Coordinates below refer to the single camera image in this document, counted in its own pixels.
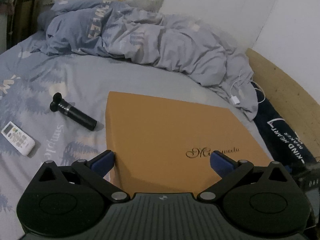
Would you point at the grey patterned bed sheet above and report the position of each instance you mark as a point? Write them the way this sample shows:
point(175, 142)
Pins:
point(28, 82)

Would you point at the wooden headboard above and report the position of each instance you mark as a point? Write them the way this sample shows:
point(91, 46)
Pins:
point(289, 99)

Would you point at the grey blue duvet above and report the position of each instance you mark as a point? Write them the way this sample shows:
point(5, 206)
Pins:
point(175, 43)

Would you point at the white charger with cable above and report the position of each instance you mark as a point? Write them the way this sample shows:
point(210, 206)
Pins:
point(236, 99)

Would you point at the brown bedside cabinet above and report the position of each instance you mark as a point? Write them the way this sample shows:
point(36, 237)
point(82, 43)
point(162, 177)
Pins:
point(21, 20)

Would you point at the white remote control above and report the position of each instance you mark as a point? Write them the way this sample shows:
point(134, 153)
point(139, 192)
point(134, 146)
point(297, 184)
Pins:
point(18, 138)

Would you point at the brown cardboard box lid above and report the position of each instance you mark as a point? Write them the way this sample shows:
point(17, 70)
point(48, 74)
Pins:
point(164, 146)

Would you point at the black cylindrical handheld device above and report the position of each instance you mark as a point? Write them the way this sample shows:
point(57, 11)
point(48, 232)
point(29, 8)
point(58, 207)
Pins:
point(58, 104)

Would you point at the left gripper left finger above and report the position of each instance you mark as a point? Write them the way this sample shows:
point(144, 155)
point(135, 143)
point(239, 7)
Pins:
point(92, 173)

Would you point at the black printed pillow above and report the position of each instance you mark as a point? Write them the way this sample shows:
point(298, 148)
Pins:
point(281, 140)

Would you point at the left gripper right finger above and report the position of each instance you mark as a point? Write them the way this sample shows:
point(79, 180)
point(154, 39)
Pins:
point(233, 174)

